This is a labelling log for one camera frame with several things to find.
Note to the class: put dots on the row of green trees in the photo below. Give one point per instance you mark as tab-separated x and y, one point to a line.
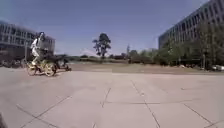
186	51

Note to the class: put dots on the brown dirt ground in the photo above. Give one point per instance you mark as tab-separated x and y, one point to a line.
133	68

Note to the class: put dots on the grey concrete slab plaza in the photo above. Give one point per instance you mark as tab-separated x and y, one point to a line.
130	100

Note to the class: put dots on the long grey multi-storey building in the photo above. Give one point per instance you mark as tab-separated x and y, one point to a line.
196	21

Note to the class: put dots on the person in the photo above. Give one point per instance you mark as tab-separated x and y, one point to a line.
35	48

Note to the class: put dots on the low grey glazed building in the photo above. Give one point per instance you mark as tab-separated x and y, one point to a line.
16	40

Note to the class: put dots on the tall lone tree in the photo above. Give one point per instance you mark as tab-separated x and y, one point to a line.
103	43

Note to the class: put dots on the yellow bicycle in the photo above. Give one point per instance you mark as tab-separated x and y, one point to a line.
49	69

